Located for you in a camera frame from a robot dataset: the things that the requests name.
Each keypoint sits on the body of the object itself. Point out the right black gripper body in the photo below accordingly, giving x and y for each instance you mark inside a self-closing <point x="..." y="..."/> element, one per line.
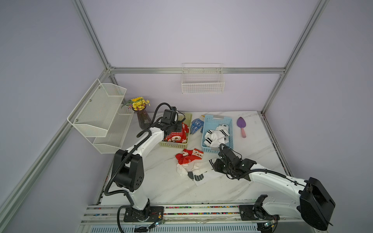
<point x="220" y="166"/>

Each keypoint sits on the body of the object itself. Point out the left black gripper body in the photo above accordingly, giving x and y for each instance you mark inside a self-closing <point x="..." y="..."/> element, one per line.
<point x="176" y="127"/>

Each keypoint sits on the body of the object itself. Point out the white sock black stripes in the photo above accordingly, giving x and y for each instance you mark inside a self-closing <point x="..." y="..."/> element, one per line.
<point x="213" y="138"/>

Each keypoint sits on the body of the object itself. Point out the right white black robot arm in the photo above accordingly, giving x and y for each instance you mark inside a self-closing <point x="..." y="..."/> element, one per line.
<point x="309" y="199"/>

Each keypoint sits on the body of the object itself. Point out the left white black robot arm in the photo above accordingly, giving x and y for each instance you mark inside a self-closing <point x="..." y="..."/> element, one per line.
<point x="127" y="174"/>

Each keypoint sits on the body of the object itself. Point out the green plastic basket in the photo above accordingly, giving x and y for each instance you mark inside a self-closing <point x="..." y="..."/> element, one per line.
<point x="187" y="121"/>

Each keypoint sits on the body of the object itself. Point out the blue plastic basket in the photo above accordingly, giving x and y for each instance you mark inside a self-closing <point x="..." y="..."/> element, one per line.
<point x="211" y="123"/>

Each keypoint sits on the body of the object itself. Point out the dark glass vase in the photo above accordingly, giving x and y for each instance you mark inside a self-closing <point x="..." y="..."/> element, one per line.
<point x="144" y="119"/>

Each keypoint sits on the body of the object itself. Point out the blue dotted work glove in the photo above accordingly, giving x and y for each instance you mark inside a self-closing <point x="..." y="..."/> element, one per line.
<point x="196" y="125"/>

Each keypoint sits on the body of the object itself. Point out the small red santa sock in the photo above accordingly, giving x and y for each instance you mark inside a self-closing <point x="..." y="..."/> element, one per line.
<point x="188" y="156"/>

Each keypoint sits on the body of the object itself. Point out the yellow flower bouquet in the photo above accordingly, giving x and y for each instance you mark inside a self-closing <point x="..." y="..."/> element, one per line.
<point x="137" y="104"/>

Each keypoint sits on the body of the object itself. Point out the white two-tier mesh shelf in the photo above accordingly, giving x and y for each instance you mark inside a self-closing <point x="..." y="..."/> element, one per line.
<point x="102" y="118"/>

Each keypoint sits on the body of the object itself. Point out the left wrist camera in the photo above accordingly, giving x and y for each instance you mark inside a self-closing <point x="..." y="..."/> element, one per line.
<point x="172" y="115"/>

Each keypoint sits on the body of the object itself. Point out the purple trowel pink handle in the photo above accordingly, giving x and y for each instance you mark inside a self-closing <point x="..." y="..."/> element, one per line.
<point x="242" y="124"/>

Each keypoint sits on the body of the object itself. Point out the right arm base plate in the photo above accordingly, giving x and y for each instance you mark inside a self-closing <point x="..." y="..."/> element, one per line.
<point x="251" y="213"/>

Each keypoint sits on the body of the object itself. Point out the white wire wall basket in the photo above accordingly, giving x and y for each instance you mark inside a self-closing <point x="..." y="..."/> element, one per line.
<point x="202" y="78"/>

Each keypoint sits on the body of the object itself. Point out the aluminium rail bench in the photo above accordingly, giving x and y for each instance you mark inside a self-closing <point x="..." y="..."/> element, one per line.
<point x="187" y="218"/>

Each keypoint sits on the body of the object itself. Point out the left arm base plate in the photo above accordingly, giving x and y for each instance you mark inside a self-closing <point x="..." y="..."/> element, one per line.
<point x="149" y="214"/>

